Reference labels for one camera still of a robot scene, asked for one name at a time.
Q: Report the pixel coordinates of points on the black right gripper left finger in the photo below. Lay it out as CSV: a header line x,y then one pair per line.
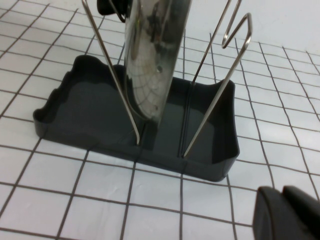
x,y
268,215

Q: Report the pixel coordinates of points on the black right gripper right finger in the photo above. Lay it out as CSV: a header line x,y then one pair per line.
x,y
305,215

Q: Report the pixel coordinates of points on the steel pot lid black knob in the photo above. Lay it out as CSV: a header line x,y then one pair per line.
x,y
155,50

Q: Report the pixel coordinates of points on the dark grey rack tray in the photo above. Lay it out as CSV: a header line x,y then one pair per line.
x,y
82,107

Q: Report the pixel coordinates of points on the white grid tablecloth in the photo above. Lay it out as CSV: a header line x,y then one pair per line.
x,y
75,200

